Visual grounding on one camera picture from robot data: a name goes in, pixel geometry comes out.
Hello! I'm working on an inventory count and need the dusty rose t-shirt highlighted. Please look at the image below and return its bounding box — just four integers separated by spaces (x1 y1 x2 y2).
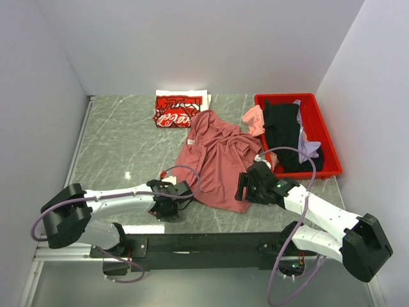
172 110 261 213

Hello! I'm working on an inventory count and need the black shirt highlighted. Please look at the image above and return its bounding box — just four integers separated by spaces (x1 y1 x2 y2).
263 102 324 173

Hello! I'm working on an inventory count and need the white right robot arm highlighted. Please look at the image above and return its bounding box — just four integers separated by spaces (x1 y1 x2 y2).
235 162 393 283

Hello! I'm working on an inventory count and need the red plastic bin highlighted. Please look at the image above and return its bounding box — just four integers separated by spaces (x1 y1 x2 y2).
254 93 343 180

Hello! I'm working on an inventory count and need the black base crossbar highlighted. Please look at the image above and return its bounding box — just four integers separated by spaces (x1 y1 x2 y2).
89 232 319 272

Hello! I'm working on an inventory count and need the light salmon pink shirt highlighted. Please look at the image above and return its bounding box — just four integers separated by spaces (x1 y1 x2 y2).
242 105 279 167

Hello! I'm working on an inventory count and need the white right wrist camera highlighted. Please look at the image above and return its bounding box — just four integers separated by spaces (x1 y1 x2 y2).
254 152 279 171

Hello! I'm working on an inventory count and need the lavender shirt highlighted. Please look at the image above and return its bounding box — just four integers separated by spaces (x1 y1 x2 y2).
293 100 321 164

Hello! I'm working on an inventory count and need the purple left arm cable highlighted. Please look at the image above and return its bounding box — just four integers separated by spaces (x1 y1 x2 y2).
30 164 202 284

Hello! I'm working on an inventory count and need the folded red white Coca-Cola shirt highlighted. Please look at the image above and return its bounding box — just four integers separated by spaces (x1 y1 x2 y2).
153 90 212 128

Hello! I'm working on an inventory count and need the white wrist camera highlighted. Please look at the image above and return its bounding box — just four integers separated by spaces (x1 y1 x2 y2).
160 171 177 185
254 152 279 171

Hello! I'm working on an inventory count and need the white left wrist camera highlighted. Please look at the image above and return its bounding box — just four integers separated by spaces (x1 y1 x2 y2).
160 171 177 185

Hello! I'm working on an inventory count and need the aluminium rail frame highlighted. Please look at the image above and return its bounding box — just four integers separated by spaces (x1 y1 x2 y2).
19 94 384 307

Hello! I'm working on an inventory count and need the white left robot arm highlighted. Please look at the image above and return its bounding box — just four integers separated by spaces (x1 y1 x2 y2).
40 180 195 257

